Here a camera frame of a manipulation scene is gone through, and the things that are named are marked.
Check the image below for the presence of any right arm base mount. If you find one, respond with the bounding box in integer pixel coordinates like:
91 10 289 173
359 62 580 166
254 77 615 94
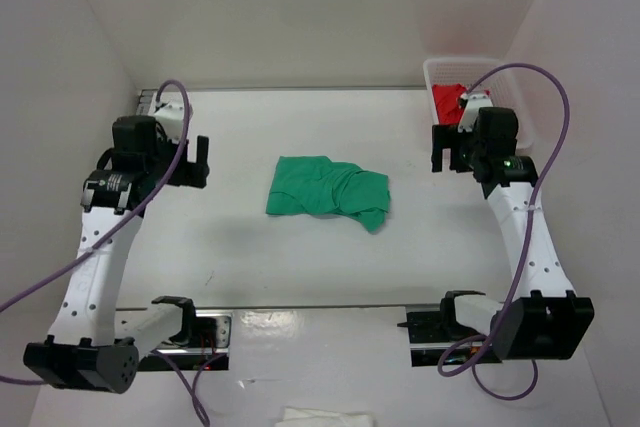
397 304 501 368

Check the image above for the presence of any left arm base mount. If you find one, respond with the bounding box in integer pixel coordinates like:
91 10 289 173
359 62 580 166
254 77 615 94
157 309 233 372

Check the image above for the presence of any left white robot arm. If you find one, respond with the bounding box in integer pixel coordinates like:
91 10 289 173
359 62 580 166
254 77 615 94
23 115 209 394

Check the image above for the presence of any white crumpled cloth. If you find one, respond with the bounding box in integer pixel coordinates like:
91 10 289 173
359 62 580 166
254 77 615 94
275 407 375 427

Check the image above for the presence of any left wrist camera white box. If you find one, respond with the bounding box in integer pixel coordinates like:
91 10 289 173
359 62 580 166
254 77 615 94
150 101 193 144

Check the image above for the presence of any green tank top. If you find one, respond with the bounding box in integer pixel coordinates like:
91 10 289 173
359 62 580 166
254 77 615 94
266 156 391 233

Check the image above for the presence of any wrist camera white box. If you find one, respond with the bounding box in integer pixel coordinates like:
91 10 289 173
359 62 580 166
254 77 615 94
457 91 493 133
150 101 193 144

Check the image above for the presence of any white plastic basket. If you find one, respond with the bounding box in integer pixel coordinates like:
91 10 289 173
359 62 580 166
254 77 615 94
423 57 534 151

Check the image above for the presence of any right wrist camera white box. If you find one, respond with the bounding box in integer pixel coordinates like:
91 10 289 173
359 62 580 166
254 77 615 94
457 91 493 133

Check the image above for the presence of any red tank top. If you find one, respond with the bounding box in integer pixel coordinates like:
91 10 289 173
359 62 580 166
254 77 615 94
432 84 466 125

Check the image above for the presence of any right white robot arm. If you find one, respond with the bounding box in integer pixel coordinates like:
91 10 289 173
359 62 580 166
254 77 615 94
431 107 595 360

